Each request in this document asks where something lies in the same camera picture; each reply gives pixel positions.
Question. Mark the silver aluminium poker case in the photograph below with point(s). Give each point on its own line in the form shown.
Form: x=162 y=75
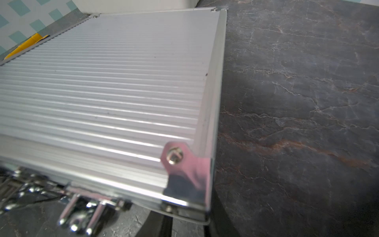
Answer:
x=121 y=108

